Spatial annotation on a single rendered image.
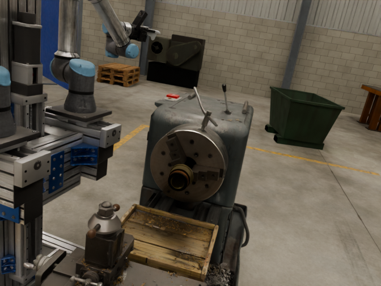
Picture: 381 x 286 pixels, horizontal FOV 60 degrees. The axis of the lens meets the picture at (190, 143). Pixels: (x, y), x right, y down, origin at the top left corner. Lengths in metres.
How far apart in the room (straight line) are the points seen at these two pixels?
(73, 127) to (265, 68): 9.95
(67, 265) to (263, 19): 10.70
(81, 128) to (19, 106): 0.30
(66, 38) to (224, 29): 9.79
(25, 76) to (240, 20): 10.12
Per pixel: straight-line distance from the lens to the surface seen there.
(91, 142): 1.62
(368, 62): 11.81
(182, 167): 1.23
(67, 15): 1.72
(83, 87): 1.62
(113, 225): 0.83
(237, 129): 1.44
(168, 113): 1.49
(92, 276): 0.88
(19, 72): 1.51
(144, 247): 1.19
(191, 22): 11.47
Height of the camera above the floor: 1.59
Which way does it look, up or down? 18 degrees down
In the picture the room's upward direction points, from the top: 10 degrees clockwise
